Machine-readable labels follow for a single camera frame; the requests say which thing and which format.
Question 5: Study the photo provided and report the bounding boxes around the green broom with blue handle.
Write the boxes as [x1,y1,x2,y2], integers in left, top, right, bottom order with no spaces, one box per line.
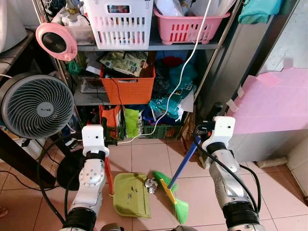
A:
[153,135,202,225]

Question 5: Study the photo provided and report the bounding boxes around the green dustpan with red handle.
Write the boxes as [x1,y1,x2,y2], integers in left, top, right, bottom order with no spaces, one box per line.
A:
[103,155,153,220]

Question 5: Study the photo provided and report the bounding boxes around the beige floor wedge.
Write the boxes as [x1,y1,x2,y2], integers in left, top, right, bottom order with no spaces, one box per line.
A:
[255,156,290,168]

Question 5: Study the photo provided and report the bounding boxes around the orange bag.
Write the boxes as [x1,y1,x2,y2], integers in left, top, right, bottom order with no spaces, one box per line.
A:
[99,104,122,141]

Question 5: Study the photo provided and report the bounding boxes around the lime green bag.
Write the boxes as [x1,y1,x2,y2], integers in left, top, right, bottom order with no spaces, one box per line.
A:
[124,108,141,138]

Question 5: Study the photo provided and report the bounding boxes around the green plastic crate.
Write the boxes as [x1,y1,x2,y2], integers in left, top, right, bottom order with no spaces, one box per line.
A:
[140,122,184,140]

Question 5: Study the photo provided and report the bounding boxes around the orange plastic basket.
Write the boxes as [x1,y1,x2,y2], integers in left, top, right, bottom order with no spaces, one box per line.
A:
[100,65,156,105]

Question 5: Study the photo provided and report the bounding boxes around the teal plastic bag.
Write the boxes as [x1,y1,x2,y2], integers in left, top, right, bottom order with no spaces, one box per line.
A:
[149,62,199,119]

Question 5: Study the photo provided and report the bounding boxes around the pink sheet cover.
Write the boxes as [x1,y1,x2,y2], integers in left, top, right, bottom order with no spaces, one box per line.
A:
[226,66,308,135]

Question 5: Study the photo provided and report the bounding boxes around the grey metal cabinet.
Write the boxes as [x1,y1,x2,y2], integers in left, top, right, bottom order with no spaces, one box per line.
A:
[230,128,308,163]

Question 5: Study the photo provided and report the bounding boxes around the metal shelf rack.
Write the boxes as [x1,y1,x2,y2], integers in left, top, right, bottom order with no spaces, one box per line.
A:
[32,0,251,141]

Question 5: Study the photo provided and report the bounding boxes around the crumpled silver foil scrap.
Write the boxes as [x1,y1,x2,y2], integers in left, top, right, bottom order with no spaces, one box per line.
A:
[144,178,159,194]

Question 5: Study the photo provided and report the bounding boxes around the printed paper packets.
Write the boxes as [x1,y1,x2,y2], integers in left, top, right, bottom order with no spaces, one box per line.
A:
[100,50,148,77]

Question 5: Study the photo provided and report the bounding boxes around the round grey fan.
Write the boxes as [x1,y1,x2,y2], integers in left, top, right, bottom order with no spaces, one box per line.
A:
[0,73,76,141]

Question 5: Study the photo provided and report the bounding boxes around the pink plastic basket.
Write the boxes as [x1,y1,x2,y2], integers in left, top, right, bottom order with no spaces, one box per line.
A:
[154,7,231,45]

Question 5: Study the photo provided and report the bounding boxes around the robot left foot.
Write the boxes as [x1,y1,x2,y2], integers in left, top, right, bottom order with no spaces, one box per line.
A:
[98,222,124,231]

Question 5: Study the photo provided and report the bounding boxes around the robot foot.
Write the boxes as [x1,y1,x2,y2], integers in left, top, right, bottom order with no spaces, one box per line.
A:
[98,222,124,231]
[172,225,199,231]

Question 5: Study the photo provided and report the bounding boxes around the round pink clip fan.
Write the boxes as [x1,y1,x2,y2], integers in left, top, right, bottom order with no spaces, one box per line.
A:
[36,22,79,62]

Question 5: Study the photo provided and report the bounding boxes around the white plastic basket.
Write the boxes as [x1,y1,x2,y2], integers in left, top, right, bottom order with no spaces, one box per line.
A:
[84,0,154,51]

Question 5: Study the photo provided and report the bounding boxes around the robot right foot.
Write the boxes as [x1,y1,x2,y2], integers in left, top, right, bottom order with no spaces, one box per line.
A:
[172,225,199,231]

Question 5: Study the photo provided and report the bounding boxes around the teal folded cloth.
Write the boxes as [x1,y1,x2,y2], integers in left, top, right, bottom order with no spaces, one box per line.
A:
[238,0,282,25]

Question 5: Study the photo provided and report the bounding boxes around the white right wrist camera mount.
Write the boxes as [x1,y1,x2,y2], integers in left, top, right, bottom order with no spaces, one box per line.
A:
[201,115,236,153]

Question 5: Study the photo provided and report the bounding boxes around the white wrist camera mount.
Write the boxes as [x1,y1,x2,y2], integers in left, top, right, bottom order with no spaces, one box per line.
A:
[81,125,110,157]
[201,115,236,153]

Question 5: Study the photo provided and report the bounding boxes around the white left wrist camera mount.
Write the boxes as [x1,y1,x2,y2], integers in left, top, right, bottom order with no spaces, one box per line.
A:
[81,125,110,157]

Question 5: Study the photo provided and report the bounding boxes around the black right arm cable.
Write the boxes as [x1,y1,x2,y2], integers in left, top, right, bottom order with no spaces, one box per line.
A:
[194,139,263,213]

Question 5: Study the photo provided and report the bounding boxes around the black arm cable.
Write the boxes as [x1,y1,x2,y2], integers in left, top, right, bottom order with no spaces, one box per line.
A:
[37,134,83,226]
[194,139,263,213]

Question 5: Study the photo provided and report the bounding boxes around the white power cable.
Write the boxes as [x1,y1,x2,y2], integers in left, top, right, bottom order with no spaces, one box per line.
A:
[117,0,213,145]

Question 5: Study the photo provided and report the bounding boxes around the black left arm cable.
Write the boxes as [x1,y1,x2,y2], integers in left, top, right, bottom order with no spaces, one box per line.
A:
[37,134,83,226]

